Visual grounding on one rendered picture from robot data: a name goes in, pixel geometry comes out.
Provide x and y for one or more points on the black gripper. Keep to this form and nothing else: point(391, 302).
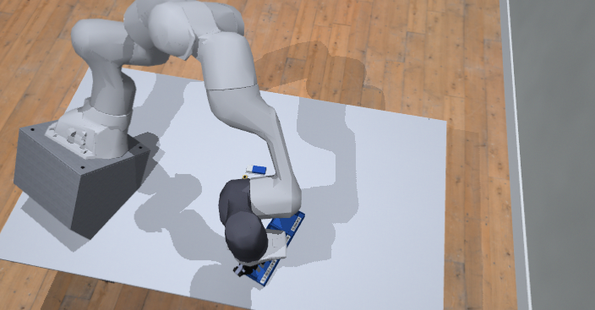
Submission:
point(239, 270)

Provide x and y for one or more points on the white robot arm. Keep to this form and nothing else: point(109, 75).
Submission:
point(162, 27)

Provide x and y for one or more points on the blue three-compartment tray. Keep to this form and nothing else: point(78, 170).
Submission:
point(289, 226)

